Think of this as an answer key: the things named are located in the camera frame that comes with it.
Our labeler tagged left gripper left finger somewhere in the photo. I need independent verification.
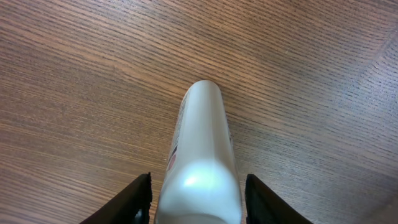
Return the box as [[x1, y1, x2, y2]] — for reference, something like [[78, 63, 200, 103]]
[[81, 172, 152, 224]]

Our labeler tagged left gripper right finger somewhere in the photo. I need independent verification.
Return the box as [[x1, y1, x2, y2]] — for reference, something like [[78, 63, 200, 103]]
[[244, 174, 312, 224]]

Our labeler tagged white spray bottle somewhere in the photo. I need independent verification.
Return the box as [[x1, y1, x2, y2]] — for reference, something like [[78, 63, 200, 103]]
[[154, 80, 243, 223]]

